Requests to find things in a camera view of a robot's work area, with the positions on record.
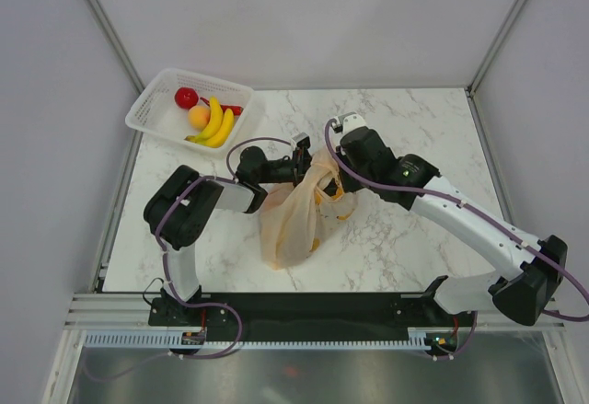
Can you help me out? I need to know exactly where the fake yellow banana bunch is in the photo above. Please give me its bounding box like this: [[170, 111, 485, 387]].
[[184, 97, 236, 148]]

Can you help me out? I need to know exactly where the purple cable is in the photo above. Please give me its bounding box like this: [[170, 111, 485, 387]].
[[154, 136, 295, 307], [324, 118, 589, 322]]

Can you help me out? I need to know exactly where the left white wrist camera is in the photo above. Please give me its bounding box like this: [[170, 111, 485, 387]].
[[291, 133, 311, 149]]

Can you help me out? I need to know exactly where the white slotted cable duct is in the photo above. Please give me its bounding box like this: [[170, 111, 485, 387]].
[[84, 330, 431, 351]]

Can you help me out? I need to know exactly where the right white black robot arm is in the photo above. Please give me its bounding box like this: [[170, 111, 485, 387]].
[[325, 119, 568, 326]]

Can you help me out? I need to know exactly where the white plastic fruit basket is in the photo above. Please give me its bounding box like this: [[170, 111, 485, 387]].
[[125, 68, 264, 156]]

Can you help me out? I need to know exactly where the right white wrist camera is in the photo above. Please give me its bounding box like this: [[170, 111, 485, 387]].
[[328, 112, 366, 135]]

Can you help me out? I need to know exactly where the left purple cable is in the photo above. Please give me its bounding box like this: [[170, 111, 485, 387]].
[[154, 136, 295, 307]]

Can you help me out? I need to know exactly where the peach banana-print plastic bag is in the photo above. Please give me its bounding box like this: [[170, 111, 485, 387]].
[[260, 148, 357, 270]]

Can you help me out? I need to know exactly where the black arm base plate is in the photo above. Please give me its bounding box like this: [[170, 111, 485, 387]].
[[148, 293, 474, 341]]

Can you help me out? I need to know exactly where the fake red chili pepper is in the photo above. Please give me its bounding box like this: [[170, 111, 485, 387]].
[[200, 97, 243, 116]]

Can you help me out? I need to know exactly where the fake orange fruit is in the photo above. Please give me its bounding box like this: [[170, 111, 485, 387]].
[[188, 105, 211, 132]]

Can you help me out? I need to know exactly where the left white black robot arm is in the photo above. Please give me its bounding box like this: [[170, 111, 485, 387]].
[[144, 135, 311, 325]]

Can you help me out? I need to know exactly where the aluminium frame rail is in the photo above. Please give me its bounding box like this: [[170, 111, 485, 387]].
[[65, 294, 565, 331]]

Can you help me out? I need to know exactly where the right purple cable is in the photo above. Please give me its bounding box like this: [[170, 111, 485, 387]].
[[324, 118, 589, 322]]

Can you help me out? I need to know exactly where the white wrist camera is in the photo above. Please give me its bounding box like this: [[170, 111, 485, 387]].
[[291, 133, 311, 149], [328, 112, 366, 135]]

